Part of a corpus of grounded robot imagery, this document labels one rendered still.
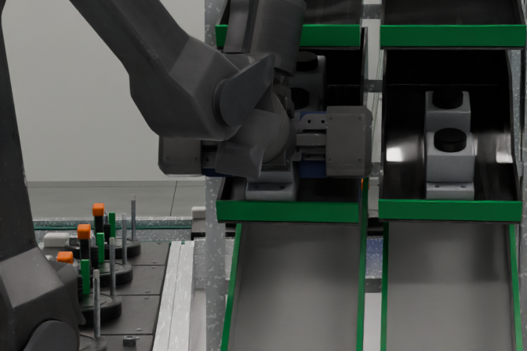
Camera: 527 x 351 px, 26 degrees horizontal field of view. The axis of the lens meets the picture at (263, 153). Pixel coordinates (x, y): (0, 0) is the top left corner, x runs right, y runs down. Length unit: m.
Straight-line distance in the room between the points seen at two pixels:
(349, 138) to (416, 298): 0.25
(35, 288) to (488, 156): 0.59
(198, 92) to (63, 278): 0.17
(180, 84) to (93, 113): 10.86
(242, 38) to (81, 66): 10.78
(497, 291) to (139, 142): 10.54
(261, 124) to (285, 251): 0.33
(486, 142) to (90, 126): 10.56
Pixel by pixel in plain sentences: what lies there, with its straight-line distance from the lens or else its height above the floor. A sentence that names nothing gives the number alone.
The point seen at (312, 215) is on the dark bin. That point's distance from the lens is 1.04.
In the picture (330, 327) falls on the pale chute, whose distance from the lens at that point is 1.13.
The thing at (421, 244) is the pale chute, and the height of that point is 1.14.
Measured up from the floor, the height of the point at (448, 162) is 1.24.
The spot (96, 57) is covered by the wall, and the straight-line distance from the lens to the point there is 11.64.
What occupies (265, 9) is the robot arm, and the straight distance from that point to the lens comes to 0.90.
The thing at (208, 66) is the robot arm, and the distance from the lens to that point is 0.82.
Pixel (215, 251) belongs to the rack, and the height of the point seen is 1.14.
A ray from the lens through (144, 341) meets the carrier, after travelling 1.51.
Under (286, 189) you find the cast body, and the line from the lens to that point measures 1.04.
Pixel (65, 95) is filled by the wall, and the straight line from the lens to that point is 11.69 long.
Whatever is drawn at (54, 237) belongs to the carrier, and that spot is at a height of 0.99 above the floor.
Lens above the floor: 1.35
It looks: 5 degrees down
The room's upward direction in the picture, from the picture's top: straight up
